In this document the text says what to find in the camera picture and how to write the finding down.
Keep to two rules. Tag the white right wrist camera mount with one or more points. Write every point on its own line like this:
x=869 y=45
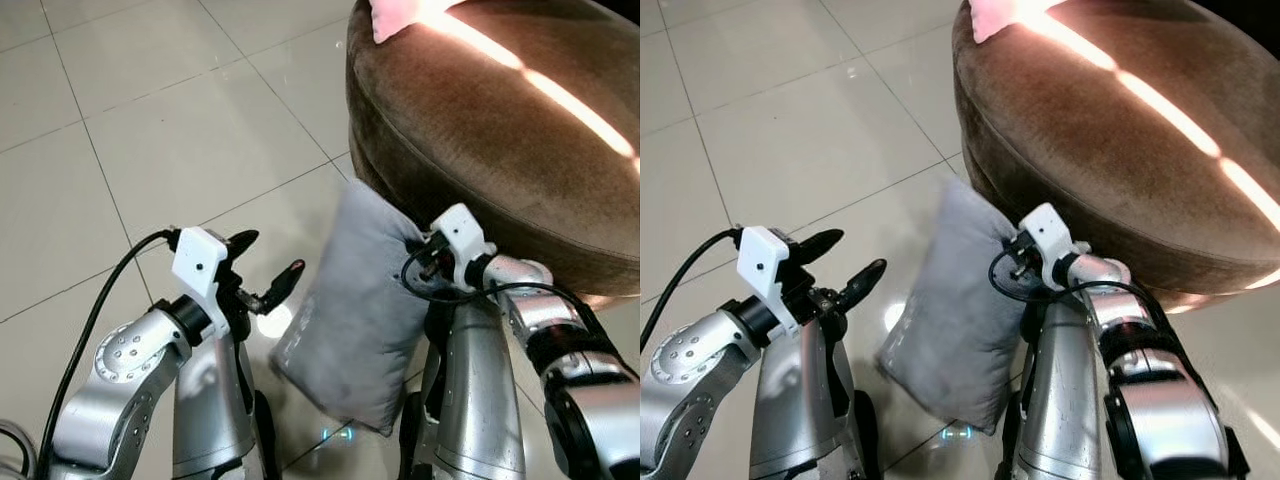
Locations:
x=1045 y=232
x=462 y=238

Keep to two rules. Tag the brown round sofa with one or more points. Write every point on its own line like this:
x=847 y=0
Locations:
x=470 y=120
x=1080 y=120

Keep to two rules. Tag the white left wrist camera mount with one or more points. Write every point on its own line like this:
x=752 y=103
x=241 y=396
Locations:
x=197 y=262
x=762 y=262

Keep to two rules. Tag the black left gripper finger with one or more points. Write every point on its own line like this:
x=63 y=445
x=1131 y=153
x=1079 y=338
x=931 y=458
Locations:
x=242 y=241
x=284 y=281
x=820 y=243
x=865 y=280

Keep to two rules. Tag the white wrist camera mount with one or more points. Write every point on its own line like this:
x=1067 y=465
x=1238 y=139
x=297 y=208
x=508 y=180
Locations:
x=197 y=262
x=462 y=238
x=762 y=262
x=1045 y=232

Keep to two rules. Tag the grey pillow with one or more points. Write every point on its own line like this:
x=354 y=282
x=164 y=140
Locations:
x=950 y=320
x=350 y=320

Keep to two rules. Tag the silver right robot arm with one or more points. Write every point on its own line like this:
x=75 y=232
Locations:
x=1170 y=420
x=600 y=420

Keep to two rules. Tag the pink pillow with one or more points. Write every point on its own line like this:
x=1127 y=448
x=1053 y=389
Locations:
x=1000 y=15
x=400 y=15

